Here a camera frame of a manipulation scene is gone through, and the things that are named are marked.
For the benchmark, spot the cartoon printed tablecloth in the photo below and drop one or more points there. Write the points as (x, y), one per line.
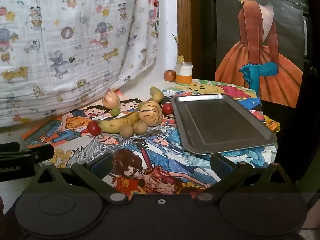
(155, 152)

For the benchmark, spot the pale pepino melon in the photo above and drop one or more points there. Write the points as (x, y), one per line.
(110, 100)

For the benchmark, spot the spotted yellow banana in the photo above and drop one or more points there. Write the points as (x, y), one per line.
(117, 125)

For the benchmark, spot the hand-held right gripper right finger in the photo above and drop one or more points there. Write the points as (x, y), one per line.
(221, 166)

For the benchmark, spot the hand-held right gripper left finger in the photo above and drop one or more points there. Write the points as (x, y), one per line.
(101, 166)

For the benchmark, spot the wall poster orange dress figure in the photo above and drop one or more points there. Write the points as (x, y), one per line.
(262, 62)

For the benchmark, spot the green grape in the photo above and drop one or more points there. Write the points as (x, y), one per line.
(115, 111)

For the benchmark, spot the white and orange jar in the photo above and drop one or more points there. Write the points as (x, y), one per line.
(184, 76)

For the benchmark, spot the yellow plastic bowl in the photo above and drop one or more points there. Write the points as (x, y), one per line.
(273, 125)

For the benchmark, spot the striped pepino melon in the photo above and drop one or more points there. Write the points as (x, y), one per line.
(150, 113)

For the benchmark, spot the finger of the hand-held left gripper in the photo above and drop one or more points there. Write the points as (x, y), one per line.
(42, 153)

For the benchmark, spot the red cherry tomato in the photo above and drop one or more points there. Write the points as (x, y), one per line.
(94, 128)
(167, 108)

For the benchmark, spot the dried yellow flowers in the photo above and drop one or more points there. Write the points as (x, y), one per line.
(180, 58)

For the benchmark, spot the brown wooden post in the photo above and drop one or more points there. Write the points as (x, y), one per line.
(184, 17)

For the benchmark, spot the yellow bear drawing sheet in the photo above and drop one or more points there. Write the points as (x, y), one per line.
(197, 88)

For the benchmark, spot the white cartoon printed blanket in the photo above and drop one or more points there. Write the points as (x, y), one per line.
(75, 42)

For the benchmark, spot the metal tray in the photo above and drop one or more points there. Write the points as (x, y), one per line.
(220, 122)

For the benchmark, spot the small red-brown apple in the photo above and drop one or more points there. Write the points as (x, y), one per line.
(170, 75)

